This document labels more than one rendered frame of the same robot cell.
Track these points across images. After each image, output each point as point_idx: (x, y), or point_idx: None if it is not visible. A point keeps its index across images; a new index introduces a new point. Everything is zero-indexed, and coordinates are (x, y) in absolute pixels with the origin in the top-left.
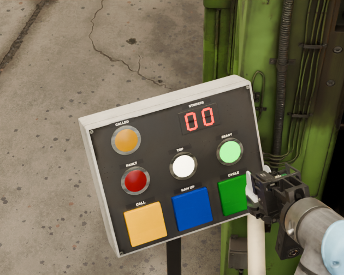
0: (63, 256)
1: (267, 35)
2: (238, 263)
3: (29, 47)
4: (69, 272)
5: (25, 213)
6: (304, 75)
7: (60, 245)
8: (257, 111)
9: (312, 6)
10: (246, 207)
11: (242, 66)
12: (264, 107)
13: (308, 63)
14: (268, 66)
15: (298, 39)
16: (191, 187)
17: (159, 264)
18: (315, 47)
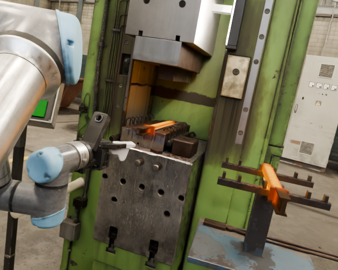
0: None
1: (92, 72)
2: (64, 232)
3: None
4: None
5: (0, 221)
6: (106, 98)
7: (2, 235)
8: (86, 119)
9: (110, 58)
10: (37, 114)
11: (82, 90)
12: (88, 117)
13: (108, 91)
14: (92, 90)
15: (104, 76)
16: None
17: (41, 258)
18: (110, 81)
